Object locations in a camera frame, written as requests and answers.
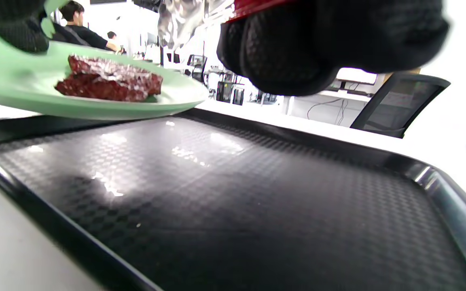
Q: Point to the person's right hand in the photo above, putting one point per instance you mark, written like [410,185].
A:
[338,36]

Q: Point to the person's left hand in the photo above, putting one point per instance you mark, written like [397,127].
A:
[6,20]

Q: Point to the green plate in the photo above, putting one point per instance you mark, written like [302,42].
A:
[14,81]

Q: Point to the red-brown grilled steak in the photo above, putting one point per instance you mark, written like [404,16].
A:
[111,79]

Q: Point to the white-screen monitor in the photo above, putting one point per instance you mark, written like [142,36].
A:
[356,76]

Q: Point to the black mesh office chair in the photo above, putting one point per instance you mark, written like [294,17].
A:
[399,105]

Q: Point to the black plastic tray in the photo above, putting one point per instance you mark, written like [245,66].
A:
[237,210]

